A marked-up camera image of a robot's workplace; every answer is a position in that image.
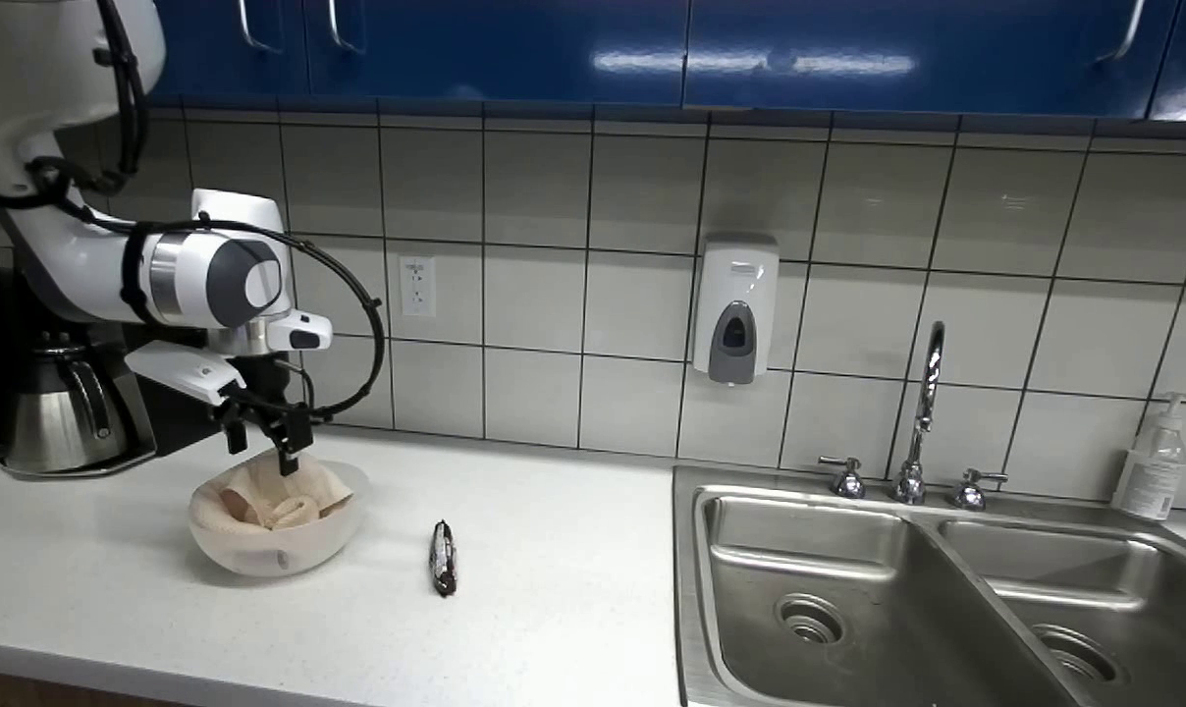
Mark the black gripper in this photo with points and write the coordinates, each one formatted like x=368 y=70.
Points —
x=273 y=388

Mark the cream tea towel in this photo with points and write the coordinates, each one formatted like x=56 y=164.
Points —
x=281 y=504

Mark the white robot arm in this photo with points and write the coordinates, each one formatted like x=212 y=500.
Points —
x=82 y=261

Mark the translucent plastic bowl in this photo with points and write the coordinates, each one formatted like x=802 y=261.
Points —
x=273 y=552

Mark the steel coffee carafe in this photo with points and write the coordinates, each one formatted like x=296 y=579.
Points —
x=56 y=416

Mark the steel sink drain strainer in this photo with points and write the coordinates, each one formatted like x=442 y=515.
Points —
x=1076 y=654
x=809 y=619

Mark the stainless steel double sink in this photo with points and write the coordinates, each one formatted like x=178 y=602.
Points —
x=882 y=574

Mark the chrome sink faucet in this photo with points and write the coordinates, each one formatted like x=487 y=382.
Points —
x=929 y=396

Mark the clear soap pump bottle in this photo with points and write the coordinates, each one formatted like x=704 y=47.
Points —
x=1153 y=467

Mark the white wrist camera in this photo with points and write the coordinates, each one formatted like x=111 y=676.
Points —
x=186 y=375

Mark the blue wall cabinet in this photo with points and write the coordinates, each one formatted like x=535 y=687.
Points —
x=554 y=52

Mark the white wall soap dispenser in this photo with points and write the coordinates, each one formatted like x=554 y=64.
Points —
x=734 y=307

